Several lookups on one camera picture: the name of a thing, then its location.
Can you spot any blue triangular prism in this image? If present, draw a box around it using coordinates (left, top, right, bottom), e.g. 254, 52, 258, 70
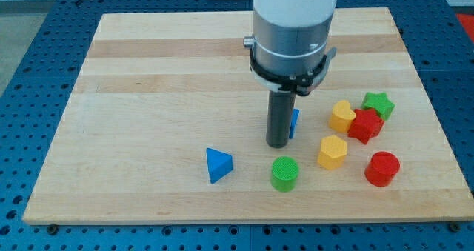
206, 148, 233, 184

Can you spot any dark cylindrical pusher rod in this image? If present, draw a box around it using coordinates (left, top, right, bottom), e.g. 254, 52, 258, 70
266, 91, 296, 148

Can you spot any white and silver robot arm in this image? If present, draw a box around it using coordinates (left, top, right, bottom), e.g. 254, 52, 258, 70
243, 0, 337, 148

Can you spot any yellow hexagon block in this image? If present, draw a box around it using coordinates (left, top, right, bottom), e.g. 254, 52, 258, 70
317, 135, 347, 170

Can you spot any red cylinder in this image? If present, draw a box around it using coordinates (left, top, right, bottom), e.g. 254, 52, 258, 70
364, 151, 401, 187

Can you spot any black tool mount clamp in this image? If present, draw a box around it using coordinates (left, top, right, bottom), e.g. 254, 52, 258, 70
250, 47, 337, 96

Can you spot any green star block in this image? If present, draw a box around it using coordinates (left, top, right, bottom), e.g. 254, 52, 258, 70
361, 92, 395, 121

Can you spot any blue cube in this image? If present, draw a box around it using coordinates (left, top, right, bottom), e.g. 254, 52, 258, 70
289, 108, 300, 139

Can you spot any red star block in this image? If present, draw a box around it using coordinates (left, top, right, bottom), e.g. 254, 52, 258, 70
347, 108, 384, 144

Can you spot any green cylinder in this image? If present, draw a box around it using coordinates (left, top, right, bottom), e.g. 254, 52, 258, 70
270, 156, 299, 192

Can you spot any wooden board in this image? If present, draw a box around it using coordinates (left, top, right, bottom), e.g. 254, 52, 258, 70
23, 7, 473, 225

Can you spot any yellow heart block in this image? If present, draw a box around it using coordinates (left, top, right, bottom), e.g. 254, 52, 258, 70
328, 100, 356, 133

